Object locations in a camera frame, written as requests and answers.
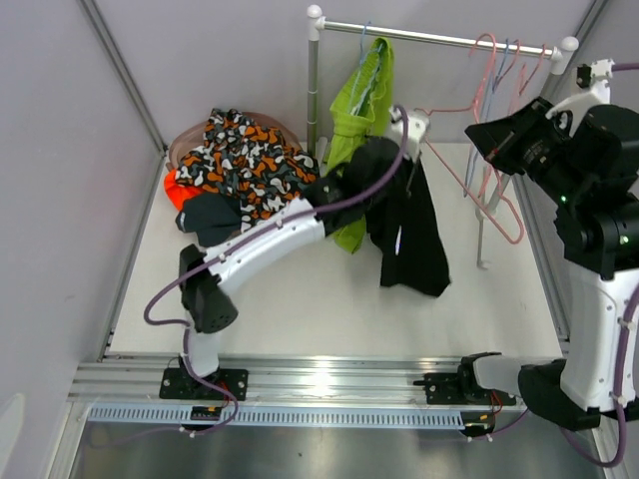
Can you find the camouflage patterned shorts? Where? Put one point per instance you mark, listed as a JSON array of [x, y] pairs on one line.
[[244, 159]]

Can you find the white metal clothes rack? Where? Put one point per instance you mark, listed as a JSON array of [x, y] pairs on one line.
[[558, 56]]

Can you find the dark navy shorts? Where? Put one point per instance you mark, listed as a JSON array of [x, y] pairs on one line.
[[213, 218]]

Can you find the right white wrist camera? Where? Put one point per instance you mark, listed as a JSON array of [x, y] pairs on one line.
[[591, 88]]

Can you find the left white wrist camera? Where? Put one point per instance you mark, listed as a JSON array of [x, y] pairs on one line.
[[418, 125]]

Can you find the pink hanger with navy shorts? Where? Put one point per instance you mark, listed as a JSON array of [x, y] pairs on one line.
[[507, 90]]

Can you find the lime green shorts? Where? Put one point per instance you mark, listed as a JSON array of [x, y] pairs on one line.
[[360, 110]]

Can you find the grey slotted cable duct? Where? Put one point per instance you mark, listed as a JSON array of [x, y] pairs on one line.
[[279, 416]]

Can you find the translucent pink plastic basket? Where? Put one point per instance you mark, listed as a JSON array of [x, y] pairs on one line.
[[194, 137]]

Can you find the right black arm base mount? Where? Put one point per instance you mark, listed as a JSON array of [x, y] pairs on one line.
[[460, 387]]

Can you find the aluminium extrusion rail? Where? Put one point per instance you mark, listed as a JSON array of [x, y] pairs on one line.
[[313, 380]]

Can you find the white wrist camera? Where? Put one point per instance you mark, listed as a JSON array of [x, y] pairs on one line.
[[418, 125], [591, 88]]

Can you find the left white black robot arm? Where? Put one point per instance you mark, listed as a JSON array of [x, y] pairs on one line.
[[210, 277]]

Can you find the black shorts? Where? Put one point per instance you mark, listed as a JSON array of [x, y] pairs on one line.
[[402, 224]]

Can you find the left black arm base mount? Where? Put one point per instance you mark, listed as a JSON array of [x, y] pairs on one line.
[[178, 384]]

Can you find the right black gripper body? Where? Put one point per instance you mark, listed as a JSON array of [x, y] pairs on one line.
[[536, 144]]

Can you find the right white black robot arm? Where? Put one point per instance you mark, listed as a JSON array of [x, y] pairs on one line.
[[586, 164]]

